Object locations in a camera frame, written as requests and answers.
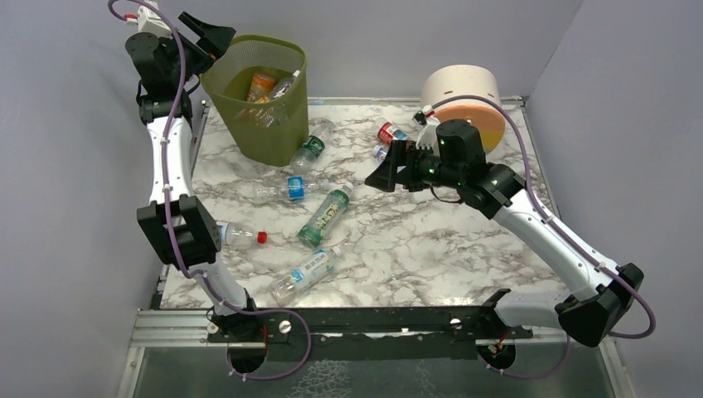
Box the orange plastic bottle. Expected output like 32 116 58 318
246 72 277 103

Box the green tea bottle white cap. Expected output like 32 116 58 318
297 182 354 248

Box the clear bottle blue purple label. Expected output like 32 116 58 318
266 70 301 101

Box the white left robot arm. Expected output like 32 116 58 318
124 1 259 333

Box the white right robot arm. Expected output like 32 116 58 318
365 119 644 347

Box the green plastic waste bin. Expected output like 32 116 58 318
201 35 308 167

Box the clear bottle dark green label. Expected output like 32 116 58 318
289 119 335 175

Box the cream cylinder with coloured face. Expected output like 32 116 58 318
419 65 506 153

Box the clear bottle blue band label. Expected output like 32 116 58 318
254 176 330 202

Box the clear bottle light blue label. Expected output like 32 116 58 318
269 246 342 307

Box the clear bottle red blue label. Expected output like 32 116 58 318
216 221 268 250

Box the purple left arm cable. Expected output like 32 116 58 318
107 0 313 382

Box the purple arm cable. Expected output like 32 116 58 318
430 94 658 381
107 0 313 382

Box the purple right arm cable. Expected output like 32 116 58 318
430 94 658 381

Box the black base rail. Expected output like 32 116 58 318
206 303 533 362

